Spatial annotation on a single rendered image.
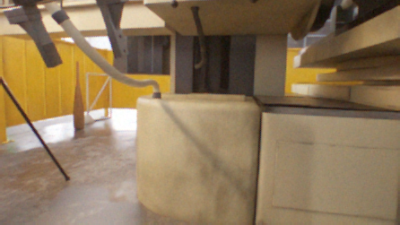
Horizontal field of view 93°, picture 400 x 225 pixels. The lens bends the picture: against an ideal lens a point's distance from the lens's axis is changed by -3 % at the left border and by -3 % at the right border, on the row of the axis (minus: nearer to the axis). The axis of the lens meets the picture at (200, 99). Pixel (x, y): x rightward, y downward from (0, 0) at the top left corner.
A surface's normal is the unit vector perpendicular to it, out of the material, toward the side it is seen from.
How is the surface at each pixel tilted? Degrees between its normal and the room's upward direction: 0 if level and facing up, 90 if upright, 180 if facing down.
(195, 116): 90
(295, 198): 90
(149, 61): 90
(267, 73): 90
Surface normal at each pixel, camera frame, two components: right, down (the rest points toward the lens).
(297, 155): -0.21, 0.08
